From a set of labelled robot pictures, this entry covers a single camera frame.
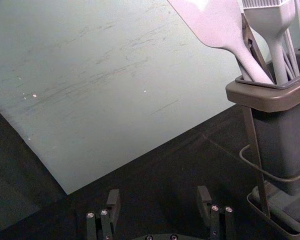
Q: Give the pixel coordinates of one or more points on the black rack with steel bars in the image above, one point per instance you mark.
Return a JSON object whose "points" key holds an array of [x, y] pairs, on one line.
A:
{"points": [[257, 162]]}

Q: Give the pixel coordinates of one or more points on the steel kitchen tongs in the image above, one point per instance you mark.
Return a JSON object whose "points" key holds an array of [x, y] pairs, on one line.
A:
{"points": [[255, 51]]}

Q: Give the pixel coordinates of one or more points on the black table cloth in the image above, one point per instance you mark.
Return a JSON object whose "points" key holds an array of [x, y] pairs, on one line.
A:
{"points": [[165, 170]]}

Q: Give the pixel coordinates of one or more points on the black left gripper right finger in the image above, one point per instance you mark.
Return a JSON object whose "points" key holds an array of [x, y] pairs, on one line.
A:
{"points": [[204, 200]]}

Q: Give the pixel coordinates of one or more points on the pale grey spatula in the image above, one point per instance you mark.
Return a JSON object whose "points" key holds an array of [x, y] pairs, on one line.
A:
{"points": [[215, 22]]}

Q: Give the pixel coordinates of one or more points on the pale grey basting brush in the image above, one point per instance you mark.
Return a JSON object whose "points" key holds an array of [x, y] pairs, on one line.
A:
{"points": [[277, 37]]}

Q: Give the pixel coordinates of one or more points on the plain pale wall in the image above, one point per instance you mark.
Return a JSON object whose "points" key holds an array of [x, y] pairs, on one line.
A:
{"points": [[90, 75]]}

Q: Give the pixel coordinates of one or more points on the dark grey utensil holder cup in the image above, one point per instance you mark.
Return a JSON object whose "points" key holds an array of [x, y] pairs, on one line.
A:
{"points": [[285, 140]]}

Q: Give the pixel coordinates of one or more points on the dark grey drip tray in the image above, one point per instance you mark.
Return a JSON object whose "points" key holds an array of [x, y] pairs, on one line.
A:
{"points": [[277, 203]]}

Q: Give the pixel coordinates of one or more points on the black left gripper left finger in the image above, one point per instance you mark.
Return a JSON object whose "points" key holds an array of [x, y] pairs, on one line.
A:
{"points": [[112, 200]]}

